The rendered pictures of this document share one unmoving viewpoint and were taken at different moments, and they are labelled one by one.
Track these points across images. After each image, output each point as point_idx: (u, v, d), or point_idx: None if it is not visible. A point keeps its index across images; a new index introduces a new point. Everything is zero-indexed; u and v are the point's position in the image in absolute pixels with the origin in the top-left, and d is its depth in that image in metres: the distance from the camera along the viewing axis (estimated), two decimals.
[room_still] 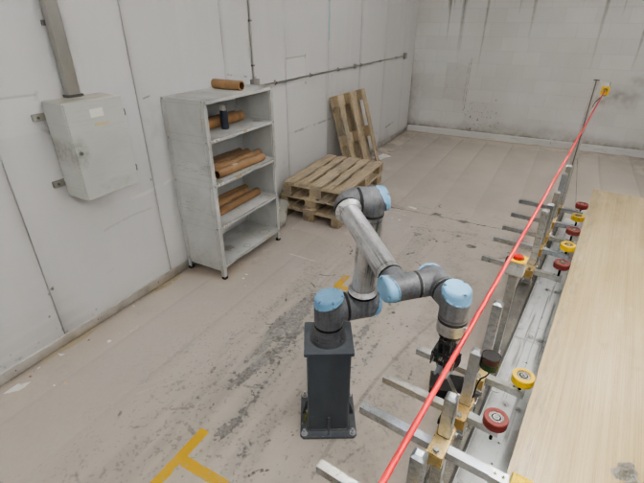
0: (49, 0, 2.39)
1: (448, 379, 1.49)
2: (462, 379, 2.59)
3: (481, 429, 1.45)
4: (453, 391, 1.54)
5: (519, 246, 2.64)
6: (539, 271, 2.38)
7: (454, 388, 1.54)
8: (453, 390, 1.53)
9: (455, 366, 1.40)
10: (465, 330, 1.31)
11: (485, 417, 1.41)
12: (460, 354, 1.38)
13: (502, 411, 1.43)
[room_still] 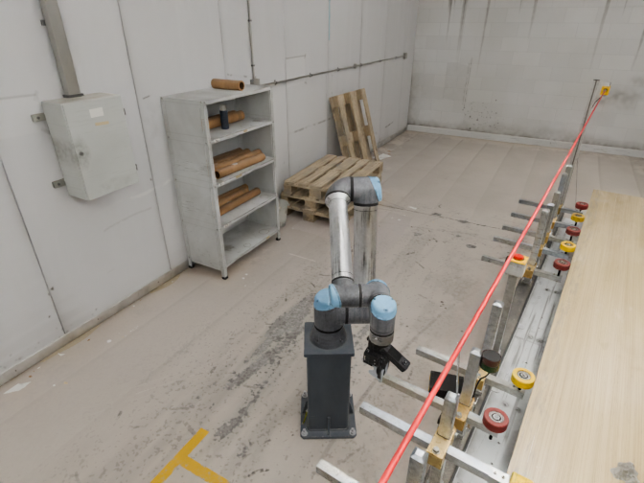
0: (49, 0, 2.39)
1: (458, 361, 1.57)
2: (462, 379, 2.59)
3: (481, 429, 1.45)
4: (457, 384, 1.56)
5: (519, 246, 2.64)
6: (539, 271, 2.38)
7: (458, 382, 1.57)
8: (458, 381, 1.56)
9: (378, 375, 1.61)
10: (376, 340, 1.53)
11: (485, 417, 1.41)
12: (380, 367, 1.58)
13: (502, 411, 1.43)
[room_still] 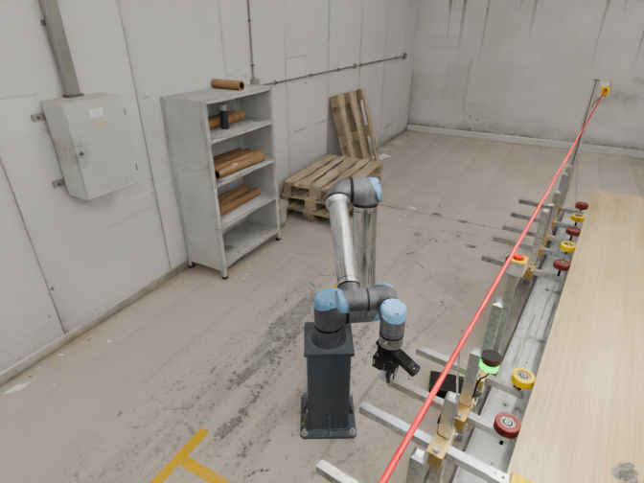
0: (49, 0, 2.39)
1: (458, 361, 1.57)
2: (462, 379, 2.59)
3: (494, 435, 1.43)
4: (457, 384, 1.56)
5: (519, 246, 2.64)
6: (539, 271, 2.38)
7: (458, 382, 1.57)
8: (458, 381, 1.56)
9: (387, 379, 1.59)
10: (385, 344, 1.51)
11: (496, 422, 1.39)
12: (389, 371, 1.56)
13: (514, 416, 1.41)
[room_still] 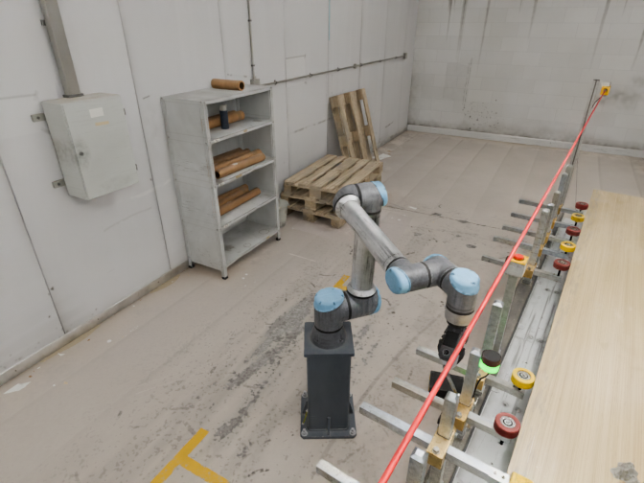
0: (49, 0, 2.39)
1: (448, 379, 1.49)
2: (462, 379, 2.59)
3: (494, 435, 1.43)
4: (454, 391, 1.54)
5: (519, 246, 2.64)
6: (539, 271, 2.38)
7: (454, 388, 1.53)
8: (453, 390, 1.53)
9: (440, 351, 1.46)
10: (446, 308, 1.40)
11: (496, 422, 1.39)
12: (440, 340, 1.43)
13: (514, 416, 1.41)
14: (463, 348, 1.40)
